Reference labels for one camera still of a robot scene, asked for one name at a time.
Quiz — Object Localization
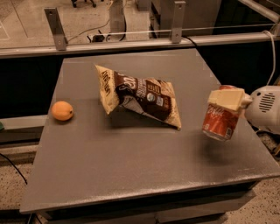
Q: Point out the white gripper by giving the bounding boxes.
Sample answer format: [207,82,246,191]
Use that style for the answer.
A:
[207,88,253,118]

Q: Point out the red coke can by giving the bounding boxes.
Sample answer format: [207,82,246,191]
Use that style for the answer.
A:
[202,86,240,141]

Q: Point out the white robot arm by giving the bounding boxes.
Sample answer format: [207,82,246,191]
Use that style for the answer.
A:
[207,86,280,135]

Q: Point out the brown chip bag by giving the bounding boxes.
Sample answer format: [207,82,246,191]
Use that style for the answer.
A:
[95,66,182,130]

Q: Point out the grey table base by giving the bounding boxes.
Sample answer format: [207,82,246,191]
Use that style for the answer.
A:
[41,181,256,224]

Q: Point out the orange fruit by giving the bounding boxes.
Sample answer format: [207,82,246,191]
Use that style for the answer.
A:
[51,101,74,121]

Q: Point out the white cable on rail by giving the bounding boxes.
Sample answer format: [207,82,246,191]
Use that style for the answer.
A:
[262,30,277,87]

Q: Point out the right metal bracket post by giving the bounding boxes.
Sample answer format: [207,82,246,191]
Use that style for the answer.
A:
[171,1,186,44]

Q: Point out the metal bracket post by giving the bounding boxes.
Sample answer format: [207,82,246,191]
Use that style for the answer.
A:
[171,1,186,44]
[44,8,67,51]

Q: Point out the horizontal metal rail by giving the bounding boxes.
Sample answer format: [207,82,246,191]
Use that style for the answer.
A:
[0,31,270,59]

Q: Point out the left metal bracket post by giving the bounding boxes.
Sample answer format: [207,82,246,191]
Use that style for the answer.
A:
[44,8,67,51]

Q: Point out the black floor cable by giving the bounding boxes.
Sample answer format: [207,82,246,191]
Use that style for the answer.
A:
[0,152,29,186]

